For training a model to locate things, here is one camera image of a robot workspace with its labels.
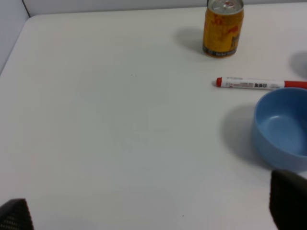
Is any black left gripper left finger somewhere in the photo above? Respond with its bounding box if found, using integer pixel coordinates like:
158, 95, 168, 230
0, 198, 34, 230

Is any blue plastic bowl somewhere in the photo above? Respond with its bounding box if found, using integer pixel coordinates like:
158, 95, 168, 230
252, 88, 307, 173

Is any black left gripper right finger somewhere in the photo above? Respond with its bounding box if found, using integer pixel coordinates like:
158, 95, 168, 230
269, 170, 307, 230

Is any yellow drink can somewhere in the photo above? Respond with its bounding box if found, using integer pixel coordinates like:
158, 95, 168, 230
202, 0, 244, 58

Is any red white marker pen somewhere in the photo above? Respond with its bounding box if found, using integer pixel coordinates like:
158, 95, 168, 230
212, 77, 307, 91

